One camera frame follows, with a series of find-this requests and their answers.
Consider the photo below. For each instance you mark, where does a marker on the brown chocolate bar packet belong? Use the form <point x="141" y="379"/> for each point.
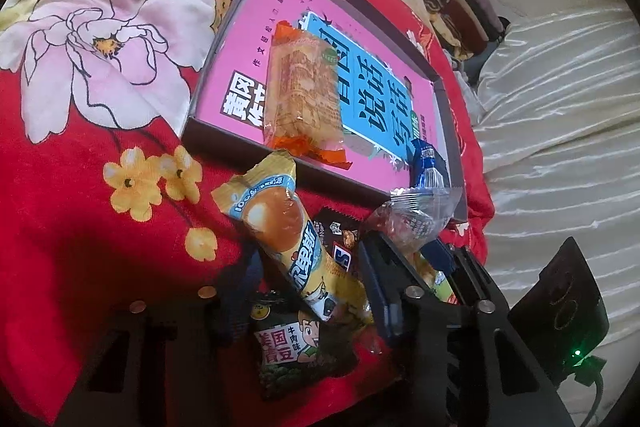
<point x="340" y="237"/>

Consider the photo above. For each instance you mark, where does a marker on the pink and blue book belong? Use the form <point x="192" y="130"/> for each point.
<point x="240" y="32"/>

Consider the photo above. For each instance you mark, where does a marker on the orange cracker packet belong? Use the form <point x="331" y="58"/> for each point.
<point x="300" y="92"/>

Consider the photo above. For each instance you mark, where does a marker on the cream satin sheet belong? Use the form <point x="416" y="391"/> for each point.
<point x="550" y="132"/>

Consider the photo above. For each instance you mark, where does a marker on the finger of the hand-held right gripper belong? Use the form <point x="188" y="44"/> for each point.
<point x="440" y="254"/>
<point x="475" y="272"/>

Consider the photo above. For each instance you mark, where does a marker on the yellow green snack packet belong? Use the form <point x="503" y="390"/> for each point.
<point x="440" y="284"/>

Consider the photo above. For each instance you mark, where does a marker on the pale crumpled cloth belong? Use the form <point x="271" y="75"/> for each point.
<point x="467" y="94"/>

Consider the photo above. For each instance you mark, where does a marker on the yellow bread packet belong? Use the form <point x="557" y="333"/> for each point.
<point x="280" y="217"/>

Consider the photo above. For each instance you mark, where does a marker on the blue biscuit packet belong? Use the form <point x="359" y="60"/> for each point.
<point x="425" y="164"/>

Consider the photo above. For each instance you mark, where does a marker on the red floral blanket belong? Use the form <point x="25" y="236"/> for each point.
<point x="100" y="207"/>

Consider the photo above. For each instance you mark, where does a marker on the dark cardboard box tray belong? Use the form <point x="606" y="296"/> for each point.
<point x="220" y="137"/>

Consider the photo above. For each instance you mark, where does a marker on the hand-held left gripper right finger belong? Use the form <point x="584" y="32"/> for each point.
<point x="382" y="292"/>

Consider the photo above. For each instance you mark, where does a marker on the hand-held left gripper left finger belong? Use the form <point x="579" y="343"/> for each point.
<point x="235" y="302"/>

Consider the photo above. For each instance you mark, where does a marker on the clear plastic snack packet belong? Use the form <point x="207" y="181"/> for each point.
<point x="410" y="219"/>

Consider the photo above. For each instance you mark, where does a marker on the dark green pea packet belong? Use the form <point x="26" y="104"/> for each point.
<point x="295" y="347"/>

